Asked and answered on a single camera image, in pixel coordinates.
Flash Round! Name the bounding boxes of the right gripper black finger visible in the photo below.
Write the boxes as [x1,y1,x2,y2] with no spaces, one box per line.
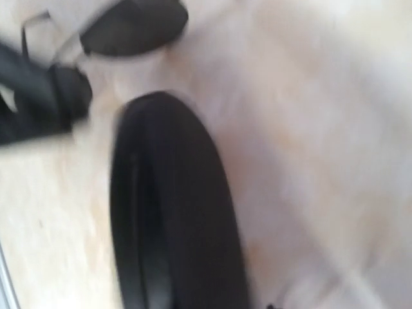
[1,42,93,146]

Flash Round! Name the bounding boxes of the black glasses case beige lining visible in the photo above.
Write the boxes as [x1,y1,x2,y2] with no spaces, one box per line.
[109,91,252,308]

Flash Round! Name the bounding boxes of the black frame sunglasses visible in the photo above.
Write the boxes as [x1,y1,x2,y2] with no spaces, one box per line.
[19,0,189,84]

